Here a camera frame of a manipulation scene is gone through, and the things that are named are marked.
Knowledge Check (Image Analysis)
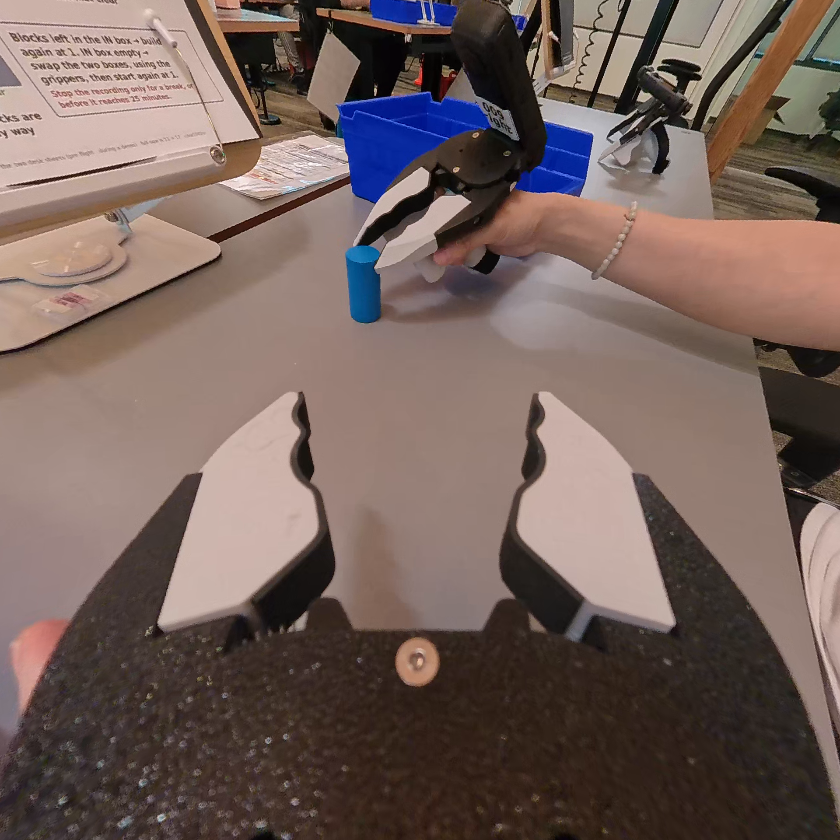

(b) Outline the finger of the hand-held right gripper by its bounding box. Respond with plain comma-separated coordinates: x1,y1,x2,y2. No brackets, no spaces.
373,193,475,274
353,167,439,249

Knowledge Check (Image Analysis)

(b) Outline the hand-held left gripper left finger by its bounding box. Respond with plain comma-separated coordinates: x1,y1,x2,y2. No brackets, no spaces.
157,391,337,636

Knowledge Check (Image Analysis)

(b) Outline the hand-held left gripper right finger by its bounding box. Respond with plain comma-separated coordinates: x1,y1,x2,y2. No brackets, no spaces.
500,391,677,643

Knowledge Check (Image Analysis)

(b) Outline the blue plastic bin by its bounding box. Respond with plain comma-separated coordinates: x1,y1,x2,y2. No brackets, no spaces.
367,0,460,21
336,92,595,203

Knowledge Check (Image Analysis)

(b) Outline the blue wooden cylinder block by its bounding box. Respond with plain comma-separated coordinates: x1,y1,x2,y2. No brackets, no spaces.
346,245,383,324

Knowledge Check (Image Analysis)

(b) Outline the person's right forearm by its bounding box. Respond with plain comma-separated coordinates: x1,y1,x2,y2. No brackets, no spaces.
577,200,840,352

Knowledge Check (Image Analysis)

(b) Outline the spare hand-held gripper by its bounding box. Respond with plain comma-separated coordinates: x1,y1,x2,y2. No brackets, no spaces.
597,64,694,176

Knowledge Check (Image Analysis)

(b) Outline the person's left hand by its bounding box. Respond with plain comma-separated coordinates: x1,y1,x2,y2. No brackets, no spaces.
10,620,70,716

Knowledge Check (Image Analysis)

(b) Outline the laminated paper sheet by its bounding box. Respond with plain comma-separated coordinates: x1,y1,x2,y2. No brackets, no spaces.
218,134,352,200

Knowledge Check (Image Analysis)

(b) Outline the grey desk with wooden edge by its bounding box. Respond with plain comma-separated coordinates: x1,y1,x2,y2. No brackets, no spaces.
151,128,358,245

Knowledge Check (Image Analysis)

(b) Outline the grey panel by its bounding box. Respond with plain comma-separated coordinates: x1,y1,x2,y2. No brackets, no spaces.
306,31,363,124

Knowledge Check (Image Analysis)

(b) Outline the wooden board document stand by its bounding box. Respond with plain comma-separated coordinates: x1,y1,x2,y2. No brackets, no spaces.
0,0,263,355

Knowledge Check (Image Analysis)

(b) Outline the person's white shirt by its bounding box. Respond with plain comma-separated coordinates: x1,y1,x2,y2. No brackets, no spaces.
799,502,840,729

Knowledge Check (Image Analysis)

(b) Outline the small clear label packet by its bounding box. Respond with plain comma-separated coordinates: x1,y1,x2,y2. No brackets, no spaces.
33,287,111,319

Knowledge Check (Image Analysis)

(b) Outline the printed instruction sheet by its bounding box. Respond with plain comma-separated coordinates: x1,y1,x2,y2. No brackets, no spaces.
0,0,260,188

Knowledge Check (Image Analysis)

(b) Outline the white bead bracelet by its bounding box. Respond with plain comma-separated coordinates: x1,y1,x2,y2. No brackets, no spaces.
591,201,639,282

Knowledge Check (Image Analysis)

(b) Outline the wooden post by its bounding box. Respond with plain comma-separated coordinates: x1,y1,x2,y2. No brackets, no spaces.
705,0,836,183

